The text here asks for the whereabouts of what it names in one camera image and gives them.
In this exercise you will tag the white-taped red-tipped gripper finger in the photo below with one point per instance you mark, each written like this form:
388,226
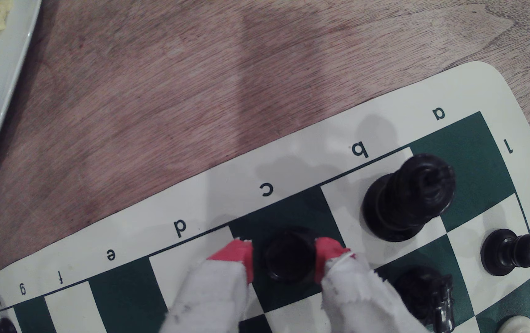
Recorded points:
214,296
357,300

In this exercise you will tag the black chess knight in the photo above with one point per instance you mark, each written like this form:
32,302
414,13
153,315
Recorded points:
429,296

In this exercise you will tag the green and white chess mat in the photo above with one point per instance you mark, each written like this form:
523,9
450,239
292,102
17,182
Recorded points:
292,162

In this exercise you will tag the black chess pawn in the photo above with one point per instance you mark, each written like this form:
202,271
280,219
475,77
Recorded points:
510,252

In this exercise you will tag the white chess bishop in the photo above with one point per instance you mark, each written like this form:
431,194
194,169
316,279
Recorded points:
519,326

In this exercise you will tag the white round plate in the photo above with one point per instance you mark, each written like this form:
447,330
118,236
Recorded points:
1,92

